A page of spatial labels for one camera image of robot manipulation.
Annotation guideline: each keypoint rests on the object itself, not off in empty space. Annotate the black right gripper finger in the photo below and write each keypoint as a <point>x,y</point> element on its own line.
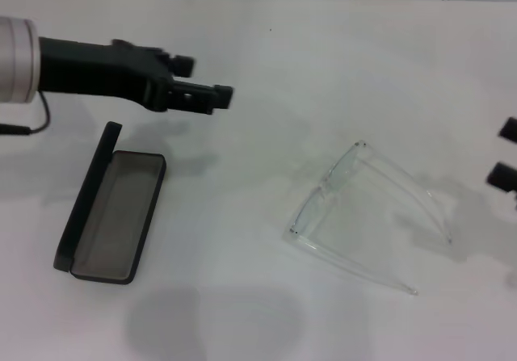
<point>509,130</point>
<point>504,177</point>

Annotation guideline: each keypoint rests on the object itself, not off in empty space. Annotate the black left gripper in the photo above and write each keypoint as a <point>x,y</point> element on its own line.
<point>93,70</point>

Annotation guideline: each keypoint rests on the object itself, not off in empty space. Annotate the black glasses case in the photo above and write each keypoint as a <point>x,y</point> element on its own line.
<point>113,215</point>

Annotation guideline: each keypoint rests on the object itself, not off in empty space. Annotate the clear transparent glasses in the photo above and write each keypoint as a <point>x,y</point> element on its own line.
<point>323,187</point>

